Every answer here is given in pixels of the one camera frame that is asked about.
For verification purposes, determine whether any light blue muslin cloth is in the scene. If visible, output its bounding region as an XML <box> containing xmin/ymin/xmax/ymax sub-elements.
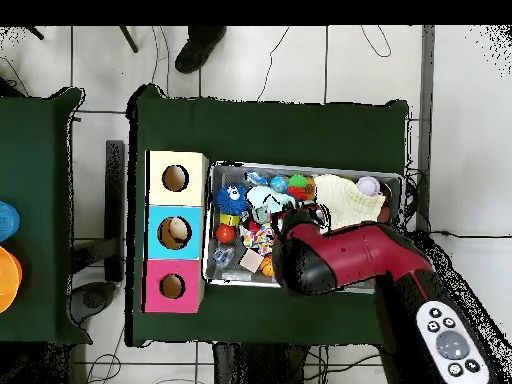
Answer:
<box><xmin>245</xmin><ymin>184</ymin><xmax>299</xmax><ymax>225</ymax></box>

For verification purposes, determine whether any colourful rope knot toy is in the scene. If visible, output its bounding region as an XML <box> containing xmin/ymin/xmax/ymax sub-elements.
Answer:
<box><xmin>241</xmin><ymin>223</ymin><xmax>275</xmax><ymax>257</ymax></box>

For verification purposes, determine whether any cream muslin cloth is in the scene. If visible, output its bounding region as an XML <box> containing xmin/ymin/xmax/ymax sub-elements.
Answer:
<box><xmin>313</xmin><ymin>173</ymin><xmax>388</xmax><ymax>233</ymax></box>

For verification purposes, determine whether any orange plastic bowl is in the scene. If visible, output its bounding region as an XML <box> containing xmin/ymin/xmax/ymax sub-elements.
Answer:
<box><xmin>0</xmin><ymin>245</ymin><xmax>23</xmax><ymax>314</ymax></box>

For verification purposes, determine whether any shallow clear mesh bin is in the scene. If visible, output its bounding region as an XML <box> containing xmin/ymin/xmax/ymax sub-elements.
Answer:
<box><xmin>202</xmin><ymin>160</ymin><xmax>405</xmax><ymax>295</ymax></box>

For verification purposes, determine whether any wooden three-hole box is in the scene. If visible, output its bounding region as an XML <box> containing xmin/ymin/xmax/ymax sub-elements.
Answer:
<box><xmin>141</xmin><ymin>149</ymin><xmax>210</xmax><ymax>314</ymax></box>

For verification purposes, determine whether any blue spiky ball with eyes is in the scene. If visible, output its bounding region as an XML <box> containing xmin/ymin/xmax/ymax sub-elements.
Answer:
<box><xmin>215</xmin><ymin>182</ymin><xmax>250</xmax><ymax>216</ymax></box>

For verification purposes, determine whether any blue globe ball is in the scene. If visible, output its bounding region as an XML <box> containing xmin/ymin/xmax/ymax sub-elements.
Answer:
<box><xmin>268</xmin><ymin>174</ymin><xmax>290</xmax><ymax>194</ymax></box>

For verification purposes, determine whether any red smooth ball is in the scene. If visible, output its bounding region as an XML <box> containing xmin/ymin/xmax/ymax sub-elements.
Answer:
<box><xmin>214</xmin><ymin>223</ymin><xmax>236</xmax><ymax>245</ymax></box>

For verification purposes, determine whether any multicolour spiky caterpillar toy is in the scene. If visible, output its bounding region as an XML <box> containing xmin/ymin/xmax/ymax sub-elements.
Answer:
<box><xmin>285</xmin><ymin>173</ymin><xmax>309</xmax><ymax>201</ymax></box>

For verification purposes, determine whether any small orange basketball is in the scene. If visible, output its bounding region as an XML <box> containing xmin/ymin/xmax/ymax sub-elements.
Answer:
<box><xmin>258</xmin><ymin>255</ymin><xmax>277</xmax><ymax>278</ymax></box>

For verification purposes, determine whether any dark green table cloth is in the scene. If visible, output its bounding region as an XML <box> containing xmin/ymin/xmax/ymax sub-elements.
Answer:
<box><xmin>125</xmin><ymin>83</ymin><xmax>411</xmax><ymax>355</ymax></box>

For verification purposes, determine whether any white baseball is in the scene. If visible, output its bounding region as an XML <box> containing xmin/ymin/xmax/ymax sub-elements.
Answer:
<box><xmin>355</xmin><ymin>175</ymin><xmax>382</xmax><ymax>198</ymax></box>

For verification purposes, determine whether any black stand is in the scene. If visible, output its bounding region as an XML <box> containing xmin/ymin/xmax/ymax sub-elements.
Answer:
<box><xmin>69</xmin><ymin>139</ymin><xmax>126</xmax><ymax>326</ymax></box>

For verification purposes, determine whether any person's foot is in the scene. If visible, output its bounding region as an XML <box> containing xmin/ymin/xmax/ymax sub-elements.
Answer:
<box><xmin>174</xmin><ymin>25</ymin><xmax>228</xmax><ymax>75</ymax></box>

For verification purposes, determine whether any green covered side table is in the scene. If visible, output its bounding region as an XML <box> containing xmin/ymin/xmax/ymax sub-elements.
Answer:
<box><xmin>0</xmin><ymin>86</ymin><xmax>93</xmax><ymax>346</ymax></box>

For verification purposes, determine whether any blue plastic cup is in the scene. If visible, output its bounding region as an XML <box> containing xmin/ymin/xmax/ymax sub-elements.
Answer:
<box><xmin>0</xmin><ymin>200</ymin><xmax>21</xmax><ymax>243</ymax></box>

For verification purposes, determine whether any black floor cable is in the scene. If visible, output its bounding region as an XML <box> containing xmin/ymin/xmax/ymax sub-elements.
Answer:
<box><xmin>256</xmin><ymin>25</ymin><xmax>292</xmax><ymax>103</ymax></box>
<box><xmin>429</xmin><ymin>229</ymin><xmax>512</xmax><ymax>240</ymax></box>

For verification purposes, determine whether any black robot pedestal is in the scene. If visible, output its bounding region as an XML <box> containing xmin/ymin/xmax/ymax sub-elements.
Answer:
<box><xmin>211</xmin><ymin>341</ymin><xmax>309</xmax><ymax>384</ymax></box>

